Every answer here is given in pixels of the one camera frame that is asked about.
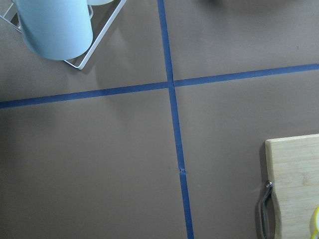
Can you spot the light blue cup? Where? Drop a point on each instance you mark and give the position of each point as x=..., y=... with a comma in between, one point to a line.
x=55, y=29

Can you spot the wooden cutting board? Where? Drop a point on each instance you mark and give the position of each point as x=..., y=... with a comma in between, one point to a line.
x=293, y=185

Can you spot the yellow lemon slice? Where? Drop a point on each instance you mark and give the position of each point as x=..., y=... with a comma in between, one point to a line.
x=315, y=224

